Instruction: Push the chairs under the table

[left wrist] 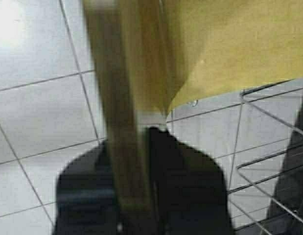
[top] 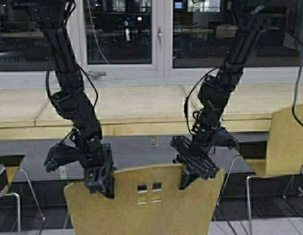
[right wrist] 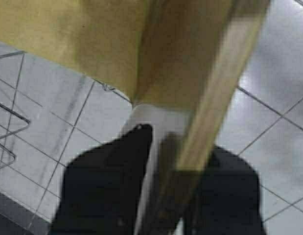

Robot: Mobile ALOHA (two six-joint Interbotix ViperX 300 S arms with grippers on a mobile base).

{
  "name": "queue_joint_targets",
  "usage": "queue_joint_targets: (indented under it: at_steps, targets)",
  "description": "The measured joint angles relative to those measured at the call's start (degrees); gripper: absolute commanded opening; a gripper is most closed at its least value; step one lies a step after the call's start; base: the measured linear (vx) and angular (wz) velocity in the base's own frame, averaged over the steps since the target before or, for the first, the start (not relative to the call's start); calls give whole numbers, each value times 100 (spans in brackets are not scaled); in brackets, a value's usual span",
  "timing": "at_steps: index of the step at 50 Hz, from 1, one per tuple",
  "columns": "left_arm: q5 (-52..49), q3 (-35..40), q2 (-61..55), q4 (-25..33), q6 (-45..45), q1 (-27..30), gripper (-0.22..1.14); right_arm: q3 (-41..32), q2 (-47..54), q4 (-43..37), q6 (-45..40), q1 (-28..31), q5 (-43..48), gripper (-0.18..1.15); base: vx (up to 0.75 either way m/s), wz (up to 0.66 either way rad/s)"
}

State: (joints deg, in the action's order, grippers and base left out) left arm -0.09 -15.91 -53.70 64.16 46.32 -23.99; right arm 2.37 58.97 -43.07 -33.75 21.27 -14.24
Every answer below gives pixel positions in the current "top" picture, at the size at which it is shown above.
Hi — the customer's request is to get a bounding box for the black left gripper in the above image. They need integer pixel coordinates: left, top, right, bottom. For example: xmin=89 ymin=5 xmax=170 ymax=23
xmin=83 ymin=143 xmax=115 ymax=199

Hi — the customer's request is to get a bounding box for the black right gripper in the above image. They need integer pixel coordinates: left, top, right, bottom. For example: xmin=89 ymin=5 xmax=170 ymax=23
xmin=170 ymin=136 xmax=219 ymax=190

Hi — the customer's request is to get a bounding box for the yellow plywood chair three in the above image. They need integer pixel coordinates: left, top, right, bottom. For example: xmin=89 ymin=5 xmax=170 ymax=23
xmin=64 ymin=164 xmax=225 ymax=235

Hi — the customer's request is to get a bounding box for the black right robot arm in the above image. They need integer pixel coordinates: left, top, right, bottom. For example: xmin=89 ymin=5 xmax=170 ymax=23
xmin=171 ymin=0 xmax=288 ymax=190

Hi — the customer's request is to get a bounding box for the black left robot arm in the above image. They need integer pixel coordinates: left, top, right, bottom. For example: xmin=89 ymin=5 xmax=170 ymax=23
xmin=11 ymin=0 xmax=115 ymax=199

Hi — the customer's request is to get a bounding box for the long beige counter table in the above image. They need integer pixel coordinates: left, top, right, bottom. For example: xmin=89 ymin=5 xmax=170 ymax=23
xmin=0 ymin=83 xmax=295 ymax=141

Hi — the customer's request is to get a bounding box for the yellow plywood chair far left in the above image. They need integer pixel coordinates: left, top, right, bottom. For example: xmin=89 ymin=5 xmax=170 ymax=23
xmin=0 ymin=153 xmax=46 ymax=233

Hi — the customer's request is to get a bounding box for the yellow plywood chair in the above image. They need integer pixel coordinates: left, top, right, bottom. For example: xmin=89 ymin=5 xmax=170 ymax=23
xmin=0 ymin=153 xmax=46 ymax=233
xmin=222 ymin=102 xmax=303 ymax=235

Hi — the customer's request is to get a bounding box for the yellow plywood chair far right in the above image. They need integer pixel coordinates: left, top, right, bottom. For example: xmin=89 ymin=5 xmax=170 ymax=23
xmin=222 ymin=102 xmax=303 ymax=235

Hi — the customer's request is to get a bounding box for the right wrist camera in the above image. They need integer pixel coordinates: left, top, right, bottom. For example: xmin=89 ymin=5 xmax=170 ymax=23
xmin=212 ymin=126 xmax=239 ymax=150

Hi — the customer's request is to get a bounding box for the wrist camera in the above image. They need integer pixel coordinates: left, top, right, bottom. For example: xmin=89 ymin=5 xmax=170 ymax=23
xmin=212 ymin=126 xmax=239 ymax=150
xmin=44 ymin=142 xmax=85 ymax=172

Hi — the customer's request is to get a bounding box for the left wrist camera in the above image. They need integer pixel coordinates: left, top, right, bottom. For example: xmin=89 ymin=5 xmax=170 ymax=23
xmin=44 ymin=142 xmax=85 ymax=172

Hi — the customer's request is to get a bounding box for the wall power outlet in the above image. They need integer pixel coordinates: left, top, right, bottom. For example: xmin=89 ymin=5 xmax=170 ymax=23
xmin=150 ymin=136 xmax=159 ymax=147

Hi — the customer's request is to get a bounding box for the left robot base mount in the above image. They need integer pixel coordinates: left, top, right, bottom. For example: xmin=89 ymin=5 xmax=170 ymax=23
xmin=0 ymin=164 xmax=8 ymax=197

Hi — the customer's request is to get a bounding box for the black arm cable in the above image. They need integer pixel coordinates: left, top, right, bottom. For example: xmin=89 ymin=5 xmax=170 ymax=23
xmin=276 ymin=0 xmax=303 ymax=130

